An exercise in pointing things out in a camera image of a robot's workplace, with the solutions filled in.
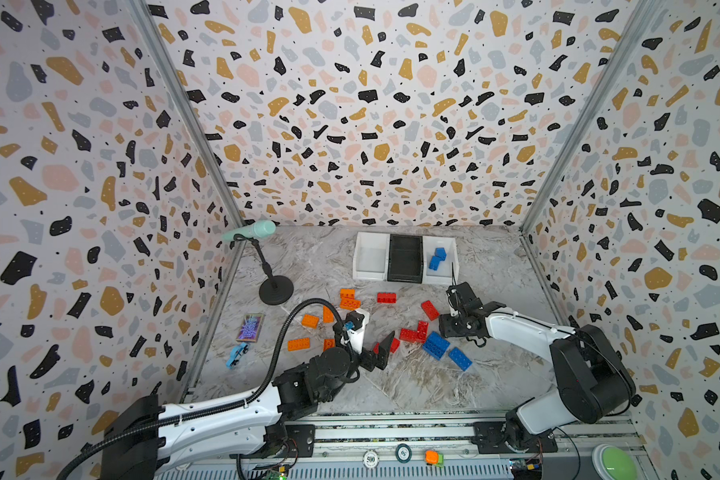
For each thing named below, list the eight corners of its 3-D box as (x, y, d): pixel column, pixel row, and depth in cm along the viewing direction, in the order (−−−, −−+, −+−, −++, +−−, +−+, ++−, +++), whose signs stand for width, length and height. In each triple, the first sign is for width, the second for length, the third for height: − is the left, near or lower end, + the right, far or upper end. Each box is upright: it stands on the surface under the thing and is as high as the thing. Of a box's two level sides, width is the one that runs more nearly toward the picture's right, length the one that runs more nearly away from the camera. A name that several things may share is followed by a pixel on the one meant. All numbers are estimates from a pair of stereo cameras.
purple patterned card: (238, 342, 92) (236, 339, 90) (246, 317, 98) (244, 314, 96) (257, 342, 92) (254, 339, 90) (263, 317, 98) (261, 314, 96)
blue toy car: (227, 367, 87) (222, 363, 84) (245, 345, 91) (241, 340, 88) (233, 370, 86) (228, 366, 84) (250, 348, 91) (246, 342, 88)
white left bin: (353, 283, 107) (352, 270, 101) (356, 245, 119) (355, 232, 113) (390, 283, 107) (391, 271, 101) (389, 246, 119) (390, 232, 113)
